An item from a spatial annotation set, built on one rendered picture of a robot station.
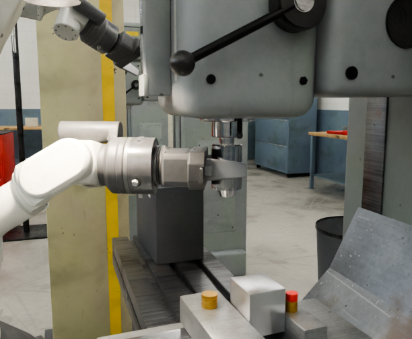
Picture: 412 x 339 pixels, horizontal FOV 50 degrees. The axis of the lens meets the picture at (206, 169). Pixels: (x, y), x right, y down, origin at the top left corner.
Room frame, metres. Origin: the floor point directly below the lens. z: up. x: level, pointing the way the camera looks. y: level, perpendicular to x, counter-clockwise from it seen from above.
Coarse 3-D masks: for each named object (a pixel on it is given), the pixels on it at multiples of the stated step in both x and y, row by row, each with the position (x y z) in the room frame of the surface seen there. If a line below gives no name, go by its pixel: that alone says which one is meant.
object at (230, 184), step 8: (216, 152) 0.66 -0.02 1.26; (224, 152) 0.66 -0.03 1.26; (232, 152) 0.66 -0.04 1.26; (240, 152) 0.67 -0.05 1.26; (232, 160) 0.66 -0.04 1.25; (240, 160) 0.67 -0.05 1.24; (216, 184) 0.66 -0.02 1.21; (224, 184) 0.66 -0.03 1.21; (232, 184) 0.66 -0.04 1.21; (240, 184) 0.67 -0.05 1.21
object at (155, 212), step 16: (160, 192) 1.02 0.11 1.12; (176, 192) 1.03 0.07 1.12; (192, 192) 1.05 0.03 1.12; (144, 208) 1.13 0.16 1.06; (160, 208) 1.02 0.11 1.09; (176, 208) 1.03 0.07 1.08; (192, 208) 1.05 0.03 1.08; (144, 224) 1.13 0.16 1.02; (160, 224) 1.02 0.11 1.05; (176, 224) 1.03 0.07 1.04; (192, 224) 1.05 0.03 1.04; (144, 240) 1.14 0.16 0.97; (160, 240) 1.02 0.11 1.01; (176, 240) 1.03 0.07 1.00; (192, 240) 1.05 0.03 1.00; (160, 256) 1.02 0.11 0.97; (176, 256) 1.03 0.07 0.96; (192, 256) 1.05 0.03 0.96
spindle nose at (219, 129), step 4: (212, 124) 0.67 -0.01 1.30; (216, 124) 0.66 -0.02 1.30; (220, 124) 0.66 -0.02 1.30; (224, 124) 0.66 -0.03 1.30; (228, 124) 0.66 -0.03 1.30; (232, 124) 0.66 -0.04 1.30; (236, 124) 0.66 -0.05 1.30; (212, 128) 0.67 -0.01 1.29; (216, 128) 0.66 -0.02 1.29; (220, 128) 0.66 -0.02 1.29; (224, 128) 0.66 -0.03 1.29; (228, 128) 0.66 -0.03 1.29; (232, 128) 0.66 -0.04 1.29; (236, 128) 0.66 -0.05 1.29; (212, 132) 0.67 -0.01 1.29; (216, 132) 0.66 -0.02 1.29; (220, 132) 0.66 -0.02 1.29; (224, 132) 0.66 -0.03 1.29; (228, 132) 0.66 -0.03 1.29; (232, 132) 0.66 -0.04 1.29; (236, 132) 0.66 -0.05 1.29; (240, 132) 0.67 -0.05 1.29; (212, 136) 0.67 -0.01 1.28; (216, 136) 0.66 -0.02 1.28; (220, 136) 0.66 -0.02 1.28; (224, 136) 0.66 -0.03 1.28; (228, 136) 0.66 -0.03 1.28; (232, 136) 0.66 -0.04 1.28
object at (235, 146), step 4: (212, 144) 0.68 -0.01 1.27; (216, 144) 0.67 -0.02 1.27; (220, 144) 0.67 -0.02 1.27; (232, 144) 0.67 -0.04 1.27; (236, 144) 0.67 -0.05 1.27; (240, 144) 0.67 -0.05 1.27; (212, 148) 0.67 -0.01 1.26; (216, 148) 0.66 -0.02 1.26; (220, 148) 0.66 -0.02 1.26; (224, 148) 0.66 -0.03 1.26; (228, 148) 0.66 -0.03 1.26; (232, 148) 0.66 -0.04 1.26; (236, 148) 0.66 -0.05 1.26; (240, 148) 0.67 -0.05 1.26
